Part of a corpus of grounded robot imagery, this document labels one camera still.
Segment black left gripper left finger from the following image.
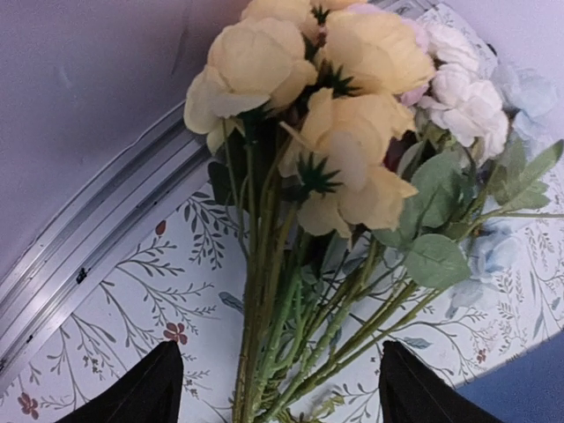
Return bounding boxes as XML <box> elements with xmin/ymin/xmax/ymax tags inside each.
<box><xmin>60</xmin><ymin>341</ymin><xmax>183</xmax><ymax>423</ymax></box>

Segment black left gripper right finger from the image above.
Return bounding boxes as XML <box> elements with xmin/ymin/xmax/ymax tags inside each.
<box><xmin>379</xmin><ymin>341</ymin><xmax>499</xmax><ymax>423</ymax></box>

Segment dark navy tissue paper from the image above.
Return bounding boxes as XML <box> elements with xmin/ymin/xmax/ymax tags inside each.
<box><xmin>457</xmin><ymin>333</ymin><xmax>563</xmax><ymax>422</ymax></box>

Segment yellow fake flower stems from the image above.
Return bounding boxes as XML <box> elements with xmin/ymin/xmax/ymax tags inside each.
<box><xmin>183</xmin><ymin>0</ymin><xmax>437</xmax><ymax>423</ymax></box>

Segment white fake flower stems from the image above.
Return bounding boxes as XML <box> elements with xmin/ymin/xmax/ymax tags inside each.
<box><xmin>363</xmin><ymin>22</ymin><xmax>563</xmax><ymax>310</ymax></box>

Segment floral patterned table mat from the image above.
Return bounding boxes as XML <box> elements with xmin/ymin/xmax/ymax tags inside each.
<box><xmin>1</xmin><ymin>1</ymin><xmax>563</xmax><ymax>422</ymax></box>

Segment left aluminium frame post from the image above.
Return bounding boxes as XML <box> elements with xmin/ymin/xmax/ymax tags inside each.
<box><xmin>1</xmin><ymin>104</ymin><xmax>210</xmax><ymax>390</ymax></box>

